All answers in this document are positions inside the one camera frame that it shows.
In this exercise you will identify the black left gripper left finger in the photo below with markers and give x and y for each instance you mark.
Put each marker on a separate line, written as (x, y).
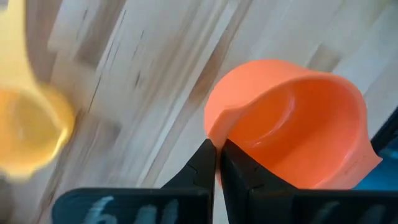
(192, 193)

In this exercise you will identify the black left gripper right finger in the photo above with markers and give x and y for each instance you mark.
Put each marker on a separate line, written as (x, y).
(248, 199)

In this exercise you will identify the orange measuring cup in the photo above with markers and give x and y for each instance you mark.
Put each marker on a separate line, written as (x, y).
(280, 124)

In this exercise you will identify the large blue measuring cup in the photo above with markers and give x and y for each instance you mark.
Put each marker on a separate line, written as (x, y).
(385, 174)

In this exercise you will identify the yellow measuring cup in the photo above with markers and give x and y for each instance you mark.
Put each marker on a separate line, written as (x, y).
(31, 130)

